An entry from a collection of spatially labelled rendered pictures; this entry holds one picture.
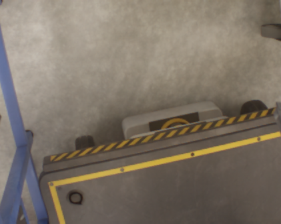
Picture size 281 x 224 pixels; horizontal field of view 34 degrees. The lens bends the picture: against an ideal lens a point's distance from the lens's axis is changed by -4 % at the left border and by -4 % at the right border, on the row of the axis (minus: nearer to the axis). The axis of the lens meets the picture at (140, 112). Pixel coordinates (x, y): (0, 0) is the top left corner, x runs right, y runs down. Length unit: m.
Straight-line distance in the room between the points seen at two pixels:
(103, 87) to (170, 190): 0.38
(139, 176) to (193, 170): 0.12
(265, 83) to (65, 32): 0.60
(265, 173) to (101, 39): 0.56
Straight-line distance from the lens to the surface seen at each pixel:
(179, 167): 1.06
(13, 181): 1.03
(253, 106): 1.30
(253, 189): 1.15
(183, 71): 1.34
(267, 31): 1.31
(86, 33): 1.28
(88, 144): 1.22
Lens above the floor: 1.27
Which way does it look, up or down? 72 degrees down
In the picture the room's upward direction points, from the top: 154 degrees clockwise
